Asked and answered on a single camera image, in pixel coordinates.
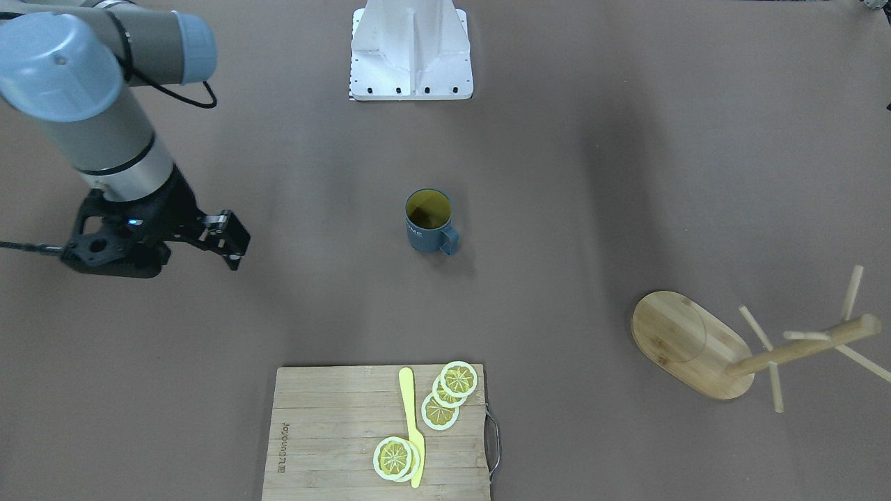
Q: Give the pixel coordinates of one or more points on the back lemon slice of stack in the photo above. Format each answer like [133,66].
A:
[437,416]

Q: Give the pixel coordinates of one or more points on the lemon slice near knife blade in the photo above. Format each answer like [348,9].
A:
[391,458]

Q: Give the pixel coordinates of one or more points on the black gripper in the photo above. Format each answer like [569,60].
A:
[174,209]

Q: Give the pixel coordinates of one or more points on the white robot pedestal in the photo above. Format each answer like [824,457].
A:
[410,51]

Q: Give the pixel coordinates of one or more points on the middle lemon slice of stack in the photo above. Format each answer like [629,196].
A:
[443,398]

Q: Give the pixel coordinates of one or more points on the dark blue cup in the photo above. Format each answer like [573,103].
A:
[428,216]

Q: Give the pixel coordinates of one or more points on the lemon slice of stack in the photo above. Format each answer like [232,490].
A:
[437,416]
[443,398]
[459,379]

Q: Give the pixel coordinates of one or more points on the front lemon slice of stack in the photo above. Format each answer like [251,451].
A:
[459,379]

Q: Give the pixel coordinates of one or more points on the wooden cutting board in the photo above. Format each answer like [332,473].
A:
[327,421]

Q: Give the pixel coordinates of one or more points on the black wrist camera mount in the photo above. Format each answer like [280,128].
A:
[120,239]

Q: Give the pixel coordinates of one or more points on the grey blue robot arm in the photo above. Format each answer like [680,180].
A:
[71,66]

